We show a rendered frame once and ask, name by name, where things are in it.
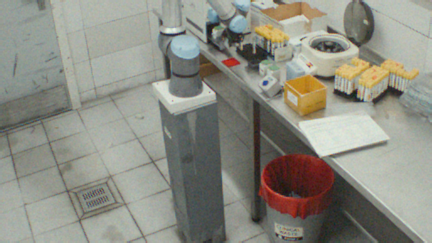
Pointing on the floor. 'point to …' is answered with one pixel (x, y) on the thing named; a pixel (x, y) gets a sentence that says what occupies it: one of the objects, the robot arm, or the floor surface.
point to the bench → (389, 159)
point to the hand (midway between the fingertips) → (226, 43)
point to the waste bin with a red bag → (312, 215)
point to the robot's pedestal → (195, 171)
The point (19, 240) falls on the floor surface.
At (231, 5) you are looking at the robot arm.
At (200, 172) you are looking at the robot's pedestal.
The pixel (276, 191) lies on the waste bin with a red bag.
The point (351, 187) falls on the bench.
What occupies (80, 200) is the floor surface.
